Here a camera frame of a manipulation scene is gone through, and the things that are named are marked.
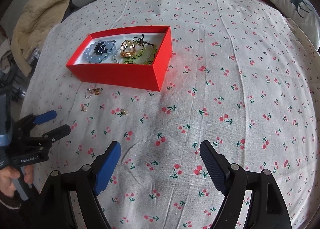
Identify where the black hair claw clip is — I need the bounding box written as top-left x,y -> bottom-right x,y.
94,42 -> 108,56

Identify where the gold wire ring ornament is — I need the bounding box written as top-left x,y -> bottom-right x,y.
120,40 -> 136,57

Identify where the green beaded cord charm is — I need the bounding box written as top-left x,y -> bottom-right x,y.
123,34 -> 158,65

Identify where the red jewelry box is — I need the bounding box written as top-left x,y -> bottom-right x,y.
66,25 -> 172,92

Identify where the left hand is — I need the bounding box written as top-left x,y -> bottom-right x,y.
0,165 -> 34,198

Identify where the cherry print bed sheet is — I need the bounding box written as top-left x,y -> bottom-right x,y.
21,0 -> 319,228

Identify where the beige knitted blanket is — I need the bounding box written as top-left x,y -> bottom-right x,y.
11,0 -> 69,76

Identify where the white deer print pillow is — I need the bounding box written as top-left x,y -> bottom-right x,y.
270,0 -> 319,50

